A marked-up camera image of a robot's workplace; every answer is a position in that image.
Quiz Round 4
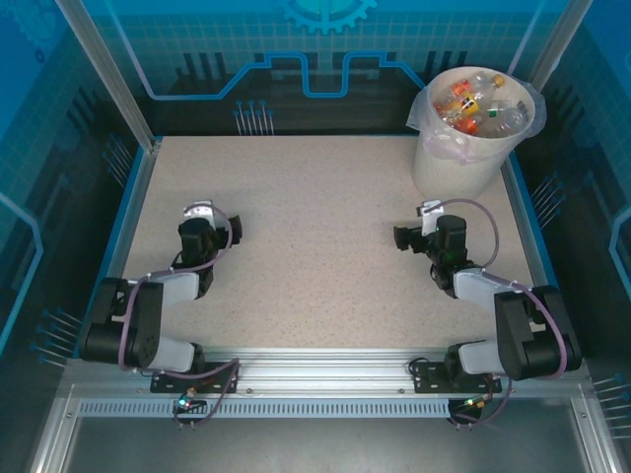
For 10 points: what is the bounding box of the yellow orange juice bottle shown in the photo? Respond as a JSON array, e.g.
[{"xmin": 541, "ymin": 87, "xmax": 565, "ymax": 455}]
[{"xmin": 453, "ymin": 72, "xmax": 509, "ymax": 135}]

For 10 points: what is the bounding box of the crushed clear plastic bottle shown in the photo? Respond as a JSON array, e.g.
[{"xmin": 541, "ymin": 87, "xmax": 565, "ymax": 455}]
[{"xmin": 502, "ymin": 101, "xmax": 531, "ymax": 130}]

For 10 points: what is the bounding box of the slotted grey cable duct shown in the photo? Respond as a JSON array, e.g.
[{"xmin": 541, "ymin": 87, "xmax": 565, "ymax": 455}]
[{"xmin": 77, "ymin": 398, "xmax": 453, "ymax": 420}]

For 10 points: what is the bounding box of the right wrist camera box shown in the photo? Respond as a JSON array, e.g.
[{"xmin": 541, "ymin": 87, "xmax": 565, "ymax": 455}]
[{"xmin": 416, "ymin": 199, "xmax": 443, "ymax": 233}]

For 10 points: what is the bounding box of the aluminium frame post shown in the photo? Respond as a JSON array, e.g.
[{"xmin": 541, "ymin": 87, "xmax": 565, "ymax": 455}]
[
  {"xmin": 507, "ymin": 0, "xmax": 591, "ymax": 95},
  {"xmin": 53, "ymin": 0, "xmax": 162, "ymax": 152}
]

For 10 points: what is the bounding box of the clear plastic bin liner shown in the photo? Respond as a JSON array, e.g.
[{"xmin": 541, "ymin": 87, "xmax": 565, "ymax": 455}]
[{"xmin": 406, "ymin": 81, "xmax": 548, "ymax": 164}]

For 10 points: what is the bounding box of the aluminium table side rail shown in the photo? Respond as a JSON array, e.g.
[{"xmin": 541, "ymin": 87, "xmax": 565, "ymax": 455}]
[
  {"xmin": 502, "ymin": 162, "xmax": 568, "ymax": 356},
  {"xmin": 81, "ymin": 137, "xmax": 164, "ymax": 359}
]

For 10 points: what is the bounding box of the grey metal panel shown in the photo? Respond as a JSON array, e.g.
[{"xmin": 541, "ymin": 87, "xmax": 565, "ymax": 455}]
[{"xmin": 63, "ymin": 417, "xmax": 593, "ymax": 473}]

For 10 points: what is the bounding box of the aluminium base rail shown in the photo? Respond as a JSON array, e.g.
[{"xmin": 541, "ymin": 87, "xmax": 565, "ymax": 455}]
[{"xmin": 61, "ymin": 347, "xmax": 593, "ymax": 401}]

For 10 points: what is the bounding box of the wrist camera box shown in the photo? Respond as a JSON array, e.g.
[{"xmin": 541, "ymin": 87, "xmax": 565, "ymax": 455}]
[
  {"xmin": 181, "ymin": 199, "xmax": 216, "ymax": 229},
  {"xmin": 416, "ymin": 199, "xmax": 443, "ymax": 233}
]

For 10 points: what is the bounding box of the cream plastic bin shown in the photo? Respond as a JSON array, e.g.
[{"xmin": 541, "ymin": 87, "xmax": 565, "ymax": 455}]
[{"xmin": 411, "ymin": 66, "xmax": 536, "ymax": 198}]

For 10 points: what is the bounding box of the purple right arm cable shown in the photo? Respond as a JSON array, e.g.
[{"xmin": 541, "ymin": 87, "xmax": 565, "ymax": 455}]
[{"xmin": 427, "ymin": 198, "xmax": 568, "ymax": 429}]

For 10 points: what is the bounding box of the wide bottle green neck band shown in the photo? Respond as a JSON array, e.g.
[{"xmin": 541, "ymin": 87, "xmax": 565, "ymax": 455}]
[{"xmin": 477, "ymin": 105, "xmax": 509, "ymax": 138}]

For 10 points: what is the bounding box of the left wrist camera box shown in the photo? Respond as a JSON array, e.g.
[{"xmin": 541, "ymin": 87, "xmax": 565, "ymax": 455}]
[{"xmin": 181, "ymin": 199, "xmax": 216, "ymax": 229}]

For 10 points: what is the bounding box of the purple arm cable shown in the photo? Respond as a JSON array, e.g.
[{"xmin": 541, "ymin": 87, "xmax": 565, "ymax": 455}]
[
  {"xmin": 117, "ymin": 205, "xmax": 242, "ymax": 431},
  {"xmin": 427, "ymin": 198, "xmax": 568, "ymax": 429}
]

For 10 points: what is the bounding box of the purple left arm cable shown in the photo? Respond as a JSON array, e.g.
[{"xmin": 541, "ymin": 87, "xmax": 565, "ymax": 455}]
[{"xmin": 117, "ymin": 205, "xmax": 242, "ymax": 431}]

